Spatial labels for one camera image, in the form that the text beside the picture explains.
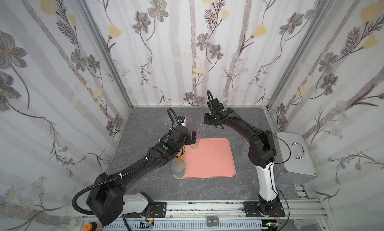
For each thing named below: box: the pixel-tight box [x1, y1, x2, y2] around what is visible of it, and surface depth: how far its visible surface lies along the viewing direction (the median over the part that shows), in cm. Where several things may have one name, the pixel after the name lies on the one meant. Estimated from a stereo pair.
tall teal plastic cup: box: [171, 158, 186, 178], surface depth 82 cm
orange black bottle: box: [83, 221, 103, 231], surface depth 66 cm
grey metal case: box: [273, 132, 318, 185], surface depth 77 cm
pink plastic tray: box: [176, 138, 236, 179], surface depth 94 cm
